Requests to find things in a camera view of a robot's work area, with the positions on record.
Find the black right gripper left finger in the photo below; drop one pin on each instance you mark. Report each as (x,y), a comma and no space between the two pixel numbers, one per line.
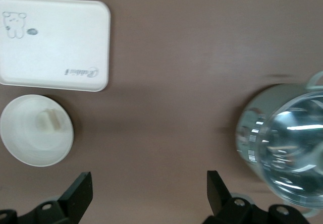
(75,193)

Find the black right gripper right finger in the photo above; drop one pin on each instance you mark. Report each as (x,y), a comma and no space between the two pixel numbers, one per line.
(217,193)

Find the white tray with bear print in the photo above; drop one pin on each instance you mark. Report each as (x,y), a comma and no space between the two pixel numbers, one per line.
(63,45)

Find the white steamed bun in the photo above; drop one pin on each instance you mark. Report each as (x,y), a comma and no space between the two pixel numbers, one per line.
(48,121)

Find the round white plate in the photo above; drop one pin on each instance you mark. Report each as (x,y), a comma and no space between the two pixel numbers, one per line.
(22,138)

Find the glass pot lid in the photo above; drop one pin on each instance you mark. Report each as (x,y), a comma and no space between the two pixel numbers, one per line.
(295,143)

